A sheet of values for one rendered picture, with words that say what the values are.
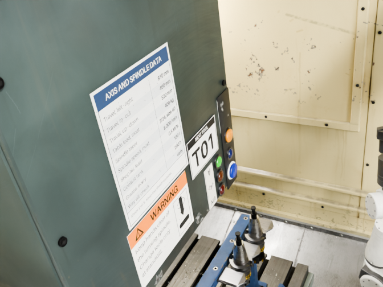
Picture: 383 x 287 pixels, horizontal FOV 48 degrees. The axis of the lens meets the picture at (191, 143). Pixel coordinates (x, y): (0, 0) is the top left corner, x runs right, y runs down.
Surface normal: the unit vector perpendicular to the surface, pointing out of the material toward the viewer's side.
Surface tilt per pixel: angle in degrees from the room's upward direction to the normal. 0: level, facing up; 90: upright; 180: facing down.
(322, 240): 25
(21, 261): 90
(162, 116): 90
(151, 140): 90
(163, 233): 90
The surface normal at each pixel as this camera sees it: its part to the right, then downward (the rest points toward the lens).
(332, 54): -0.47, 0.52
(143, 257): 0.87, 0.15
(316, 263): -0.33, -0.55
